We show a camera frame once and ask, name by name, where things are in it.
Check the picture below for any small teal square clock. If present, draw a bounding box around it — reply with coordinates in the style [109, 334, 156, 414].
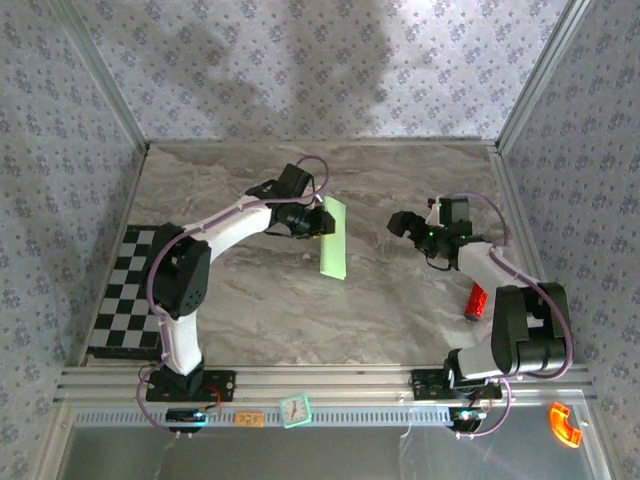
[278, 393, 314, 430]

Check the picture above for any red lattice cylinder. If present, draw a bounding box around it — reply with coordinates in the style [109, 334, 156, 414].
[463, 282, 489, 322]

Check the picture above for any right small circuit board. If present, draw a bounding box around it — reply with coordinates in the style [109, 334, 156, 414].
[449, 407, 489, 431]

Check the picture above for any small circuit board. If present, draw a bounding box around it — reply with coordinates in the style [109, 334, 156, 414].
[449, 407, 489, 431]
[165, 407, 209, 426]

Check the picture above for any black and white checkerboard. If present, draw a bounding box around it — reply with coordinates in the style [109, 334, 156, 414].
[87, 224, 174, 361]

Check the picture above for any orange curved plastic piece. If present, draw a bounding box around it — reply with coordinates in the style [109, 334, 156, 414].
[548, 402, 584, 449]

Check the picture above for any grey metal plate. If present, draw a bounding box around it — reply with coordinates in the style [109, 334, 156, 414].
[64, 424, 599, 480]

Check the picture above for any left small circuit board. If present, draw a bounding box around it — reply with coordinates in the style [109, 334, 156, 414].
[165, 407, 209, 426]

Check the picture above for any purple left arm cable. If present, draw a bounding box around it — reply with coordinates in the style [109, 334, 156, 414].
[137, 155, 331, 441]

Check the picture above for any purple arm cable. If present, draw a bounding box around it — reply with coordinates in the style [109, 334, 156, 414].
[452, 192, 574, 441]
[137, 155, 331, 441]

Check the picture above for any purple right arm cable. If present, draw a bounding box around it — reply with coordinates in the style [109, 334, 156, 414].
[452, 192, 574, 441]

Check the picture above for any aluminium side rail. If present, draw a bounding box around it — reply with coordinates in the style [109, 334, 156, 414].
[488, 149, 571, 365]

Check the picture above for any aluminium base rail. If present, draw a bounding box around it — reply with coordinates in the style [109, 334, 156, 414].
[53, 364, 596, 404]

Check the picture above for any grey slotted cable duct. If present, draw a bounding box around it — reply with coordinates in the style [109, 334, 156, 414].
[73, 405, 454, 429]

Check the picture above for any aluminium frame post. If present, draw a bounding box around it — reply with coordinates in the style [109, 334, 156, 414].
[494, 0, 599, 154]
[49, 0, 152, 154]

